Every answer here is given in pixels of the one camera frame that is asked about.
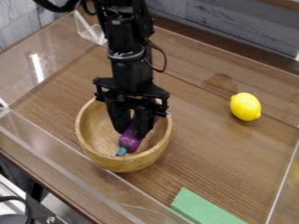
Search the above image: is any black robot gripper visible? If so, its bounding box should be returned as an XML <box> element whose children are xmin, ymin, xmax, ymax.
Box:
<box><xmin>93</xmin><ymin>53</ymin><xmax>169</xmax><ymax>139</ymax></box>

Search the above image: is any purple toy eggplant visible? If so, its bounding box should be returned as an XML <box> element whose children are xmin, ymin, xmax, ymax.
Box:
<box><xmin>115</xmin><ymin>113</ymin><xmax>161</xmax><ymax>158</ymax></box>

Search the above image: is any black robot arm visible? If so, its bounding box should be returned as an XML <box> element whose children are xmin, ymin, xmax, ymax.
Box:
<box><xmin>88</xmin><ymin>0</ymin><xmax>169</xmax><ymax>138</ymax></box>

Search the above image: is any brown wooden bowl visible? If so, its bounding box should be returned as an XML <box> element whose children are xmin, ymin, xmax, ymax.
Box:
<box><xmin>74</xmin><ymin>98</ymin><xmax>173</xmax><ymax>172</ymax></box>

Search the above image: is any yellow lemon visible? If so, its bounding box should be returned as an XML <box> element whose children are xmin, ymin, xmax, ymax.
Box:
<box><xmin>229</xmin><ymin>93</ymin><xmax>261</xmax><ymax>122</ymax></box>

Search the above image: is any green rectangular block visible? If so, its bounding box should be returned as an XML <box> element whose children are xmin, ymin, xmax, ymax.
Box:
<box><xmin>171</xmin><ymin>187</ymin><xmax>247</xmax><ymax>224</ymax></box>

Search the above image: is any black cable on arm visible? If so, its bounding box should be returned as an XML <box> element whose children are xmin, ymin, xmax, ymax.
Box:
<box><xmin>143</xmin><ymin>40</ymin><xmax>168</xmax><ymax>74</ymax></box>

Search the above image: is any clear acrylic corner bracket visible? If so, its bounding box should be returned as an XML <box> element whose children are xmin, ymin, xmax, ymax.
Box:
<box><xmin>73</xmin><ymin>10</ymin><xmax>107</xmax><ymax>46</ymax></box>

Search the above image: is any black cable lower left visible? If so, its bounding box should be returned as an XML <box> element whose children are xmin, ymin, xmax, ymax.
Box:
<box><xmin>0</xmin><ymin>195</ymin><xmax>36</xmax><ymax>224</ymax></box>

